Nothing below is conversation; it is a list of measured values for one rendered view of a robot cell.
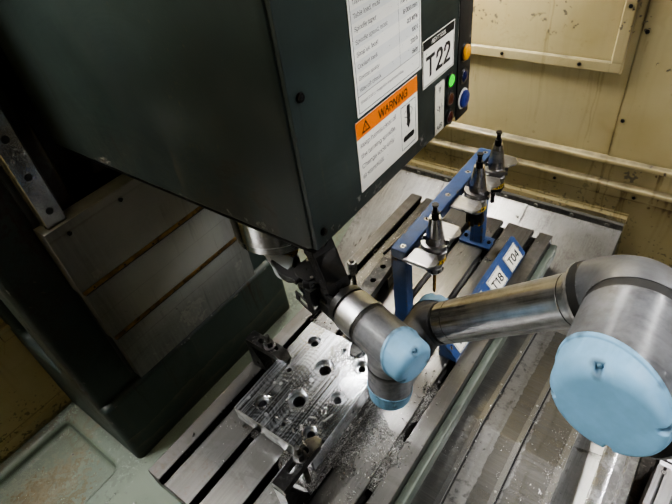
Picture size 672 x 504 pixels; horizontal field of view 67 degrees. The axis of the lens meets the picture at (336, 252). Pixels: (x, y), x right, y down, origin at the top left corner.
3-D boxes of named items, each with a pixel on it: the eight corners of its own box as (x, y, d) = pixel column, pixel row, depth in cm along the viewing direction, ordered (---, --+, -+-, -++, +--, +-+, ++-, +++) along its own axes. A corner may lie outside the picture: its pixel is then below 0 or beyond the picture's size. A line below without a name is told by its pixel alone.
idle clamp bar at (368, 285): (397, 275, 153) (396, 260, 149) (354, 338, 138) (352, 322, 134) (383, 271, 156) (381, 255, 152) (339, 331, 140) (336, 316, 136)
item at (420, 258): (442, 258, 113) (442, 256, 112) (431, 273, 110) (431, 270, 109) (414, 248, 116) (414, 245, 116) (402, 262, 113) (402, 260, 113)
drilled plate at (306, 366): (387, 372, 124) (386, 359, 121) (315, 471, 108) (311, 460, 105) (314, 333, 136) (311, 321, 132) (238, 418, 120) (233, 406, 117)
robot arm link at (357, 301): (347, 320, 78) (386, 292, 81) (328, 303, 81) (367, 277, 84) (350, 348, 83) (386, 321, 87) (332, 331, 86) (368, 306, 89)
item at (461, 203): (485, 204, 125) (485, 201, 124) (475, 216, 122) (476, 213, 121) (458, 196, 128) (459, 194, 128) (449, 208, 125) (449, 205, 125)
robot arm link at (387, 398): (429, 374, 92) (433, 338, 85) (398, 423, 86) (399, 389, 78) (391, 355, 96) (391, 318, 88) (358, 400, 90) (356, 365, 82)
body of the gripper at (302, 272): (292, 297, 94) (333, 337, 87) (285, 265, 88) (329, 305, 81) (325, 276, 97) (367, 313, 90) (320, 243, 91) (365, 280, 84)
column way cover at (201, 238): (261, 273, 162) (216, 126, 127) (141, 383, 135) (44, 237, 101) (250, 267, 164) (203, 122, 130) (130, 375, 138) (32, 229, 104)
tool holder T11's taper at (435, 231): (428, 232, 117) (428, 209, 113) (447, 236, 115) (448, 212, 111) (422, 244, 114) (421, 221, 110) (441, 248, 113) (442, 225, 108)
